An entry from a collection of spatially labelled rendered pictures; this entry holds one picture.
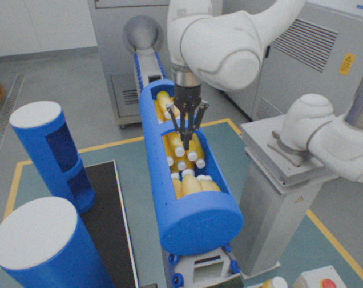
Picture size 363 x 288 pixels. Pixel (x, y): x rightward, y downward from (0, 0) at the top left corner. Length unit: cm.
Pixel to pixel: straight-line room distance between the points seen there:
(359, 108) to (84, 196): 197
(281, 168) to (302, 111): 26
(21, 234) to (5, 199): 174
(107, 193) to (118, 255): 58
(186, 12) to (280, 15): 19
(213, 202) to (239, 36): 47
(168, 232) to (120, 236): 120
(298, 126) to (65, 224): 97
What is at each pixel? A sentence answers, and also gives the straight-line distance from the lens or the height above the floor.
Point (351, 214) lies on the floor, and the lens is 263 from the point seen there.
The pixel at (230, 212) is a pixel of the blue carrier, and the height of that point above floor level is 119.
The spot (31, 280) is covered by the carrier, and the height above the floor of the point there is 95.
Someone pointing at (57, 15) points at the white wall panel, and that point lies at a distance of 552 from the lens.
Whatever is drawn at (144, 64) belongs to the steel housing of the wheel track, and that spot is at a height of 93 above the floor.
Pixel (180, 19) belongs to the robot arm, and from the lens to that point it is 56.
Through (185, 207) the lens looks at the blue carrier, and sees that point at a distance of 73.
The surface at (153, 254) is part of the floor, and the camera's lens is 201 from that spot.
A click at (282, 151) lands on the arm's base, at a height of 109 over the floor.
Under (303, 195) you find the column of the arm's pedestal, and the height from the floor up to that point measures 89.
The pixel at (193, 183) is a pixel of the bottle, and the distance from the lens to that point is 83.
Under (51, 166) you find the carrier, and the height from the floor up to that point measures 72.
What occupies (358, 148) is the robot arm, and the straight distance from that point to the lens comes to 95.
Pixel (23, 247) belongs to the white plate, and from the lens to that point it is 103.
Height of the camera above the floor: 182
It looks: 41 degrees down
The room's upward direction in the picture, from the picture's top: straight up
